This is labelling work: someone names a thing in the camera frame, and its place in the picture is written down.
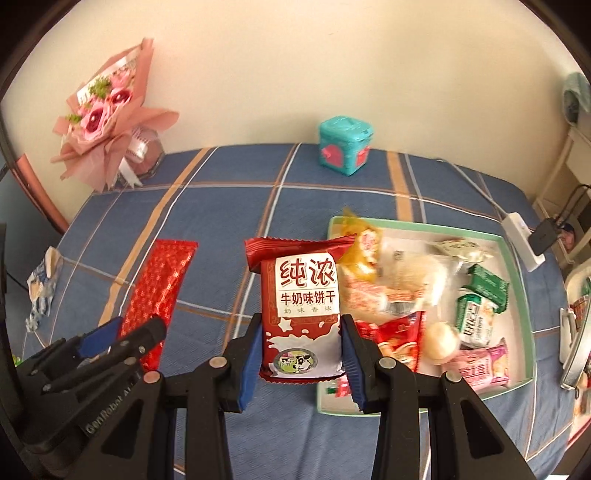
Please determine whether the beige red-printed snack packet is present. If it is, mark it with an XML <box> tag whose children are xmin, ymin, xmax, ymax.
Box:
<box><xmin>341</xmin><ymin>270</ymin><xmax>419</xmax><ymax>320</ymax></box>

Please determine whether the clear glass vase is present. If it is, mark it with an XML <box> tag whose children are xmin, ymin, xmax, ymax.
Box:
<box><xmin>122</xmin><ymin>127</ymin><xmax>164</xmax><ymax>178</ymax></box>

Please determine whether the black charger cable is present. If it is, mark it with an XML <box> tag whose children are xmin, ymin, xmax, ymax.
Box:
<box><xmin>556</xmin><ymin>185</ymin><xmax>591</xmax><ymax>227</ymax></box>

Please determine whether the dark red biscuit packet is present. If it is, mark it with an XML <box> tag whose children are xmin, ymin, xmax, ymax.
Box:
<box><xmin>244</xmin><ymin>234</ymin><xmax>357</xmax><ymax>385</ymax></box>

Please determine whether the blue white packet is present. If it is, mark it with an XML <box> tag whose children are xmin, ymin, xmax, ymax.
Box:
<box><xmin>27</xmin><ymin>247</ymin><xmax>64</xmax><ymax>330</ymax></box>

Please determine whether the green-edged white cardboard tray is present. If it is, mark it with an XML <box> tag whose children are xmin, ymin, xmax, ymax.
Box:
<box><xmin>315</xmin><ymin>216</ymin><xmax>536</xmax><ymax>418</ymax></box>

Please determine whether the white green-printed snack packet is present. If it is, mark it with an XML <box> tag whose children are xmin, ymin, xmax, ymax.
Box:
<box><xmin>434</xmin><ymin>237</ymin><xmax>495</xmax><ymax>265</ymax></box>

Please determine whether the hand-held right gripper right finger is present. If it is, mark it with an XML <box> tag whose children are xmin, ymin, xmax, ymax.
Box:
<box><xmin>341</xmin><ymin>314</ymin><xmax>539</xmax><ymax>480</ymax></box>

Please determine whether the teal toy box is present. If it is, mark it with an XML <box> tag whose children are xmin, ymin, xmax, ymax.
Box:
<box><xmin>318</xmin><ymin>117</ymin><xmax>374</xmax><ymax>176</ymax></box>

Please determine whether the red white snack packet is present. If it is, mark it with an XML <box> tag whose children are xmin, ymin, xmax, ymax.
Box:
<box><xmin>355</xmin><ymin>313</ymin><xmax>426</xmax><ymax>371</ymax></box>

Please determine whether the black charger adapter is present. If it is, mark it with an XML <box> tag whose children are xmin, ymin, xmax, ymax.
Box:
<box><xmin>529</xmin><ymin>219</ymin><xmax>561</xmax><ymax>256</ymax></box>

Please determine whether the red patterned snack packet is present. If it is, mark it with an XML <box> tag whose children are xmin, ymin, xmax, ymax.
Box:
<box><xmin>119</xmin><ymin>239</ymin><xmax>199</xmax><ymax>372</ymax></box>

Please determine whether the dark green snack packet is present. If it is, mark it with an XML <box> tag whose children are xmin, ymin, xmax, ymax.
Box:
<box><xmin>464</xmin><ymin>263</ymin><xmax>509</xmax><ymax>311</ymax></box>

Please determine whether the white power strip cable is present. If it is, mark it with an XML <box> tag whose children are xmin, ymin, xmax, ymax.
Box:
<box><xmin>436</xmin><ymin>158</ymin><xmax>509</xmax><ymax>222</ymax></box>

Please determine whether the pink flower bouquet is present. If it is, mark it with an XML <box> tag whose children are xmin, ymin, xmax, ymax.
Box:
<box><xmin>51</xmin><ymin>39</ymin><xmax>180</xmax><ymax>192</ymax></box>

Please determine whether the pink snack packet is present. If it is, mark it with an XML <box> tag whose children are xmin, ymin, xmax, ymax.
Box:
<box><xmin>445</xmin><ymin>339</ymin><xmax>509</xmax><ymax>389</ymax></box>

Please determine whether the blue plaid tablecloth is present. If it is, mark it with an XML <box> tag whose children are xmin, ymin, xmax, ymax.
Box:
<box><xmin>28</xmin><ymin>143</ymin><xmax>578</xmax><ymax>480</ymax></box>

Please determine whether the clear white bun packet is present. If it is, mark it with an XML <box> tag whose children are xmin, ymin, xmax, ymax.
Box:
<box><xmin>379</xmin><ymin>240</ymin><xmax>462</xmax><ymax>315</ymax></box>

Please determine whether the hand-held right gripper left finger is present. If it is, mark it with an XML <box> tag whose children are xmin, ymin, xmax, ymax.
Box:
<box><xmin>55</xmin><ymin>313</ymin><xmax>265</xmax><ymax>480</ymax></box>

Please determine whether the teal cloth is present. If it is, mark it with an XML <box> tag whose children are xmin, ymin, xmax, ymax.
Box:
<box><xmin>562</xmin><ymin>71</ymin><xmax>591</xmax><ymax>123</ymax></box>

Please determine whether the green white cracker packet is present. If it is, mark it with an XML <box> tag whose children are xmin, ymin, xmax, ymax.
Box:
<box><xmin>455</xmin><ymin>293</ymin><xmax>497</xmax><ymax>349</ymax></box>

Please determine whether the cream wooden shelf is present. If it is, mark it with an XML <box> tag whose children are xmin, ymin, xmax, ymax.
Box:
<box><xmin>533</xmin><ymin>124</ymin><xmax>591</xmax><ymax>217</ymax></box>

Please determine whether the yellow cake packet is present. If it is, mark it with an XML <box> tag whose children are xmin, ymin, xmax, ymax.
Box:
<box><xmin>341</xmin><ymin>208</ymin><xmax>385</xmax><ymax>278</ymax></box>

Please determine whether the white power strip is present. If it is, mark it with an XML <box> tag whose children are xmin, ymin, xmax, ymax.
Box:
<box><xmin>501</xmin><ymin>212</ymin><xmax>546</xmax><ymax>273</ymax></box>

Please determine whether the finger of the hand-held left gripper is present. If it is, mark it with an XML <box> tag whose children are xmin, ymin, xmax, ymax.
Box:
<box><xmin>104</xmin><ymin>315</ymin><xmax>168</xmax><ymax>370</ymax></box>
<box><xmin>76</xmin><ymin>318</ymin><xmax>124</xmax><ymax>358</ymax></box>

